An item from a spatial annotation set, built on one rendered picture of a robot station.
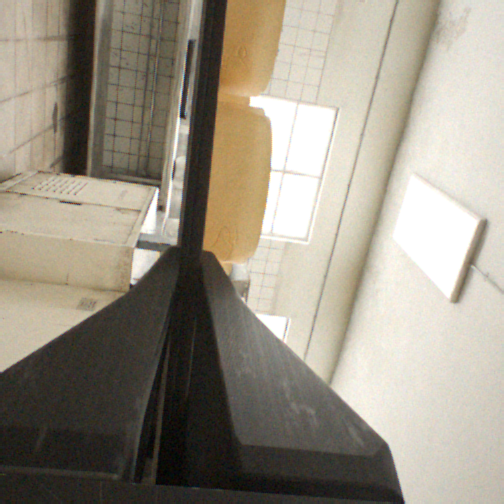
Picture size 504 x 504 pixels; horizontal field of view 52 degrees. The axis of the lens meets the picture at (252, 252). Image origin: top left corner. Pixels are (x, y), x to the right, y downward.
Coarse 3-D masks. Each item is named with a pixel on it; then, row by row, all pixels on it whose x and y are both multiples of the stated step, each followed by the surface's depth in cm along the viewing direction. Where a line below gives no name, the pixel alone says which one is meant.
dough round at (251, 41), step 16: (240, 0) 15; (256, 0) 15; (272, 0) 15; (240, 16) 15; (256, 16) 15; (272, 16) 15; (240, 32) 15; (256, 32) 15; (272, 32) 15; (224, 48) 15; (240, 48) 15; (256, 48) 15; (272, 48) 16; (224, 64) 16; (240, 64) 16; (256, 64) 16; (272, 64) 16; (224, 80) 16; (240, 80) 16; (256, 80) 16; (256, 96) 17
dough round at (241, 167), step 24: (216, 120) 14; (240, 120) 15; (264, 120) 15; (216, 144) 14; (240, 144) 14; (264, 144) 14; (216, 168) 14; (240, 168) 14; (264, 168) 14; (216, 192) 14; (240, 192) 14; (264, 192) 14; (216, 216) 14; (240, 216) 14; (264, 216) 15; (216, 240) 15; (240, 240) 15
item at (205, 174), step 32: (224, 0) 12; (224, 32) 12; (192, 96) 50; (192, 128) 13; (192, 160) 12; (192, 192) 12; (192, 224) 11; (192, 256) 11; (192, 288) 11; (192, 320) 11; (192, 352) 11; (160, 416) 16; (160, 448) 11; (160, 480) 11
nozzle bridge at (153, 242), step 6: (144, 234) 220; (150, 234) 222; (156, 234) 223; (138, 240) 211; (144, 240) 212; (150, 240) 213; (156, 240) 215; (162, 240) 216; (168, 240) 218; (174, 240) 219; (138, 246) 212; (144, 246) 212; (150, 246) 213; (156, 246) 213; (162, 246) 213; (168, 246) 213; (174, 246) 214
